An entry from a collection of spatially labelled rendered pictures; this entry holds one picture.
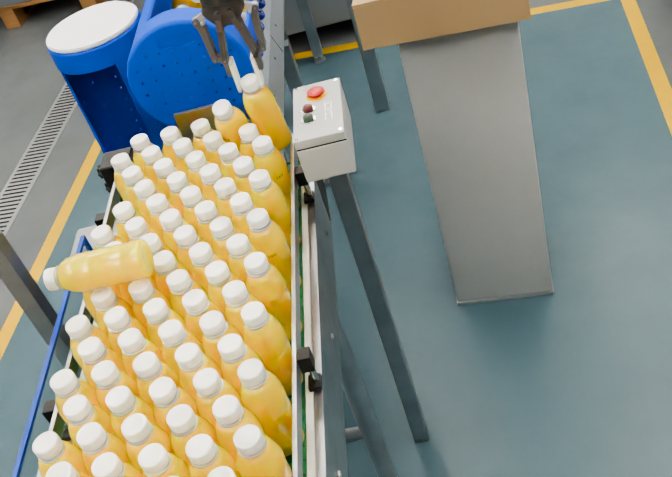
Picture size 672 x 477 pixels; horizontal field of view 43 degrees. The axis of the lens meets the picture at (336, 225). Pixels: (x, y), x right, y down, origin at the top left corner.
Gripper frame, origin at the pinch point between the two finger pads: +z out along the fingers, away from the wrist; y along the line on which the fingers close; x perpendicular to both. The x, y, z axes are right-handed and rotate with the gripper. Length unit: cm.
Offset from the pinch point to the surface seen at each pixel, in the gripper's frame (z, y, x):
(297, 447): 20, -5, 78
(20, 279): 17, 50, 28
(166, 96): 10.4, 23.4, -18.1
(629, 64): 115, -117, -151
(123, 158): 9.2, 29.3, 6.1
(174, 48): -0.5, 17.3, -18.0
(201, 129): 9.4, 12.8, 1.5
